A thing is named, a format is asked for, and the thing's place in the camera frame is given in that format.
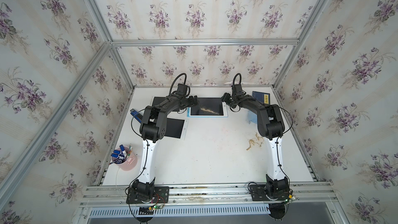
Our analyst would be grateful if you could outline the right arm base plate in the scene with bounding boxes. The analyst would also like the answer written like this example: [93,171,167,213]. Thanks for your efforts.
[247,183,293,203]

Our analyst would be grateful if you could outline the white vented cable duct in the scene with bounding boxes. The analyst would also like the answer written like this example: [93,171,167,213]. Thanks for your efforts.
[89,204,271,218]

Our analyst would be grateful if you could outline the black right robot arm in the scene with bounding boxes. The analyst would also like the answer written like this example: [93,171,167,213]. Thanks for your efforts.
[221,73,292,201]

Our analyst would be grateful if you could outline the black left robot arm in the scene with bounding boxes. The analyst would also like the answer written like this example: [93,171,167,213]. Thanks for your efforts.
[127,73,198,203]

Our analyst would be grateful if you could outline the pink pen cup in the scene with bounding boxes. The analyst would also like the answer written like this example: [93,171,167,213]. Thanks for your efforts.
[109,145,138,171]

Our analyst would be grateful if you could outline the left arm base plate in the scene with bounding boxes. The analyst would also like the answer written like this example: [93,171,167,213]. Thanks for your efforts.
[126,186,170,205]

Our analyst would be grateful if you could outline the small green circuit board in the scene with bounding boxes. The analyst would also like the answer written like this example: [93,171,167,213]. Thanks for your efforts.
[138,204,164,216]

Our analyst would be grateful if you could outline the white drawing tablet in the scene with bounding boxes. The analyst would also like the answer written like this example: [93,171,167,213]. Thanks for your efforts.
[151,96,166,106]
[165,118,189,140]

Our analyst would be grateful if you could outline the dark blue book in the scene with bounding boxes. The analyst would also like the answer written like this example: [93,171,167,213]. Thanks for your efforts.
[252,91,271,105]

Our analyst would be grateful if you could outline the aluminium mounting rail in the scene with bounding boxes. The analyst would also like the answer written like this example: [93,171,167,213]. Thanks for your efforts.
[79,181,338,207]

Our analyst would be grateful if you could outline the blue framed drawing tablet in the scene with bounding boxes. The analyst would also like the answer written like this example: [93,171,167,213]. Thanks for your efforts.
[187,97,228,118]

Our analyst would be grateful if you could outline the light blue cloth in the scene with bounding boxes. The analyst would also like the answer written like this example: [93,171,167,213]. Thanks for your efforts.
[247,112,258,124]

